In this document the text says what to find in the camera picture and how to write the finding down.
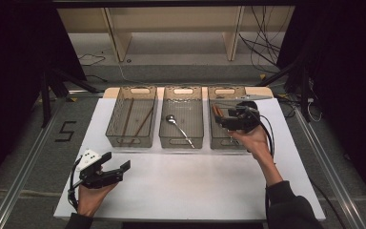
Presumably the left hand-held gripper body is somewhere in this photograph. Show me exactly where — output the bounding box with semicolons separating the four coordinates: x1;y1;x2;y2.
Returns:
75;149;123;190

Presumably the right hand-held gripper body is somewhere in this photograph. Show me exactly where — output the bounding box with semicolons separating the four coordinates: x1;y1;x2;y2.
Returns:
227;94;274;133

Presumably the grey translucent plastic bin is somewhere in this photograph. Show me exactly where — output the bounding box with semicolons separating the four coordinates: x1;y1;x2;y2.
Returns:
105;85;158;149
207;85;258;151
158;85;205;150

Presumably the steel spoon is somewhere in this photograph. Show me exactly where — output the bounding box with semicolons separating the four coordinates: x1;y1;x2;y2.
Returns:
165;114;196;149

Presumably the person's left hand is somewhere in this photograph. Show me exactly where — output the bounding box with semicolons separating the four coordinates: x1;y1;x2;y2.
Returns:
76;183;118;218

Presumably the person's right hand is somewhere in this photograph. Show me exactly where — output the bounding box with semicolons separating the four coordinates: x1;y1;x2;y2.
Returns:
228;124;270;158

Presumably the white table mat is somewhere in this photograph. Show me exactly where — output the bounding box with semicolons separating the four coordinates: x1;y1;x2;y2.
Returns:
53;96;327;222

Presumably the black tripod stand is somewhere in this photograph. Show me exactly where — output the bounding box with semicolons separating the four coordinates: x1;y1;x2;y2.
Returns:
39;68;100;129
255;47;313;124

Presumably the black curtain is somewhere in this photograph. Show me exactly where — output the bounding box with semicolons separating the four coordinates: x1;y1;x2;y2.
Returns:
0;0;88;196
277;0;366;212

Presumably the light wooden shelf unit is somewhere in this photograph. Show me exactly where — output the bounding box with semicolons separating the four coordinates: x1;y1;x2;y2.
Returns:
56;6;295;63

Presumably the right hand-held gripper cable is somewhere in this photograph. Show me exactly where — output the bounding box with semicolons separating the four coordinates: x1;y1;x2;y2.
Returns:
256;114;276;220

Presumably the hand-held gripper cable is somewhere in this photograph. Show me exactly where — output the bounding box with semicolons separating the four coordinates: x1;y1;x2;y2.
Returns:
67;156;86;212
256;114;276;220

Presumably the left hand-held gripper cable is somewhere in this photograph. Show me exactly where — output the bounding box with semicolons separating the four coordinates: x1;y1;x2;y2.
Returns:
67;156;86;212

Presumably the bundle of black floor cables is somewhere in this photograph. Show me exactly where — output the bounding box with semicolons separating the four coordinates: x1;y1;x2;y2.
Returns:
237;6;284;71

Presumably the aluminium floor rail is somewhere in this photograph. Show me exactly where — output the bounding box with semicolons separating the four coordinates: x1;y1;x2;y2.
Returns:
294;106;366;229
0;94;69;229

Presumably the thin black floor cable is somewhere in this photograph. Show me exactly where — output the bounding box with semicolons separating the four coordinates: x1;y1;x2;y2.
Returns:
77;52;108;67

